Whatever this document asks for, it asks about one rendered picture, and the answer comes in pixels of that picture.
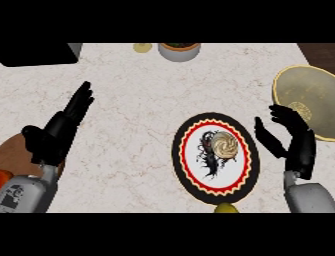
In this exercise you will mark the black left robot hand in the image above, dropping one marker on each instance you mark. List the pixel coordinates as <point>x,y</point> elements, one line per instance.
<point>59,130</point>

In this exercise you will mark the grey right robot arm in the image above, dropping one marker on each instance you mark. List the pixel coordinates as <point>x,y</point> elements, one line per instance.
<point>307,195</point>

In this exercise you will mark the olive bowl with yellow rim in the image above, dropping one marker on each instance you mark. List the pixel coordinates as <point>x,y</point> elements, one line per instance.
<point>319,100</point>

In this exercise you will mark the pale yellow round object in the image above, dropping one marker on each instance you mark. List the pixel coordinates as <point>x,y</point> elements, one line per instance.
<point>142,47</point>

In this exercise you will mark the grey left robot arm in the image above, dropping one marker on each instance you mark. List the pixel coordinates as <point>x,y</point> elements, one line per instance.
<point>24,191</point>

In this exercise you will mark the beige swirl cupcake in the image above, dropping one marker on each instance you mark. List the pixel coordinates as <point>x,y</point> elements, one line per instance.
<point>225,144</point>

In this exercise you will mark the yellow green fruit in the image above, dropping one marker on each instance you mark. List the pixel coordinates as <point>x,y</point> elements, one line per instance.
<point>226,209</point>

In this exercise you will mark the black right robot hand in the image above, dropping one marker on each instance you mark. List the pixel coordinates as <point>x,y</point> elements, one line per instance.
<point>297,146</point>

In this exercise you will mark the black appliance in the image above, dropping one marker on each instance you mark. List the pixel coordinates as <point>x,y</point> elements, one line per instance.
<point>34,53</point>

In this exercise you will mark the black red white patterned plate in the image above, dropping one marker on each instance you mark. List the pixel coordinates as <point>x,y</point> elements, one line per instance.
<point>216,158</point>

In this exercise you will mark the brown wooden cutting board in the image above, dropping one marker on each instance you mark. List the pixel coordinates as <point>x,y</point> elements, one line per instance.
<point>12,156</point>

